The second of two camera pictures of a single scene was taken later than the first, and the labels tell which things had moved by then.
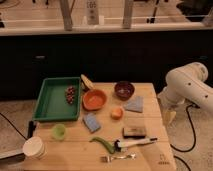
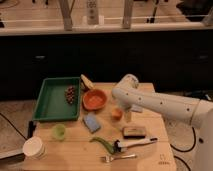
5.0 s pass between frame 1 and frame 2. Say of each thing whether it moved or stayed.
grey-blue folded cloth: stayed
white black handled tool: stayed
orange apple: stayed
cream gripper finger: moved
